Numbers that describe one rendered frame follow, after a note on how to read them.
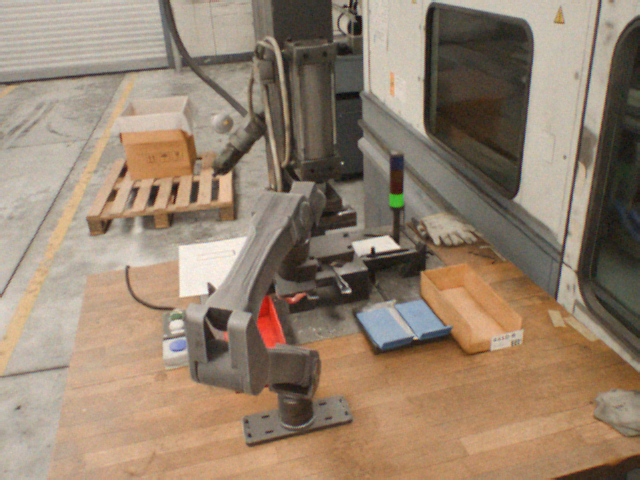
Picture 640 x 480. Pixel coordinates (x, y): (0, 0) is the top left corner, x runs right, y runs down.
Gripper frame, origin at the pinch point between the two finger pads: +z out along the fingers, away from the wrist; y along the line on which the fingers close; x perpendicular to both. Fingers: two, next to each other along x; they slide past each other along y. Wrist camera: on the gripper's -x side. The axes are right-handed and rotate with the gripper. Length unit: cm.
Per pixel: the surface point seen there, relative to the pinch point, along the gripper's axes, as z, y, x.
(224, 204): 224, 201, -4
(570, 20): -20, 45, -76
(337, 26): 194, 342, -123
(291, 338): 23.6, 1.4, -1.0
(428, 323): 18.2, -4.4, -30.6
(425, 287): 22.5, 6.6, -35.1
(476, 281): 20, 4, -47
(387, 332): 17.9, -4.5, -20.9
